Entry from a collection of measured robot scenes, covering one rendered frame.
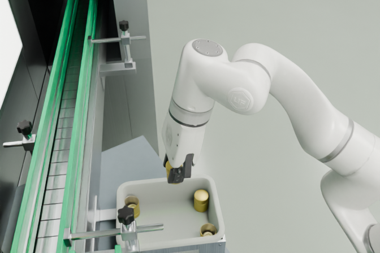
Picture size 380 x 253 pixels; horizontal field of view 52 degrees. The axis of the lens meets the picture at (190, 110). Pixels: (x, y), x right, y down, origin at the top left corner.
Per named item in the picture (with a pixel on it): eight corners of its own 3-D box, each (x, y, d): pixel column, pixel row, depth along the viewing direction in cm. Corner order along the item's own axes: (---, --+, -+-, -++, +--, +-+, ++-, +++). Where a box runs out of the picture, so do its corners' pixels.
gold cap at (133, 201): (142, 201, 90) (143, 212, 93) (131, 192, 91) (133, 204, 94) (130, 211, 88) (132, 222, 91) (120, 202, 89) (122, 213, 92)
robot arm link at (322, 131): (315, 171, 63) (207, 100, 62) (319, 123, 73) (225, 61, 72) (354, 142, 58) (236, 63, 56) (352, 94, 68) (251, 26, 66)
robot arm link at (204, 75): (280, 59, 63) (272, 91, 55) (259, 108, 69) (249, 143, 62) (192, 28, 64) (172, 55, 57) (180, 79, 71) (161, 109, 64)
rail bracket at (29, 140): (16, 162, 90) (-3, 119, 81) (47, 159, 91) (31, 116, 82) (12, 175, 87) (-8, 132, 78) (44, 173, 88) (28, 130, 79)
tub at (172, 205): (120, 204, 96) (116, 182, 90) (211, 194, 98) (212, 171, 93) (120, 273, 83) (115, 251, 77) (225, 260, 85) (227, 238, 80)
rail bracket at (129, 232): (73, 251, 73) (59, 211, 65) (164, 240, 74) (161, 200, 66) (72, 266, 71) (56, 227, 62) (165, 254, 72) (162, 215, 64)
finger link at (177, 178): (172, 158, 75) (167, 180, 79) (176, 171, 73) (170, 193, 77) (188, 157, 76) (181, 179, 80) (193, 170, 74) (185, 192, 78)
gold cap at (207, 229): (215, 239, 82) (214, 250, 85) (217, 225, 85) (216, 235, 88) (198, 236, 83) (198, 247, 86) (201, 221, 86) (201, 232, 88)
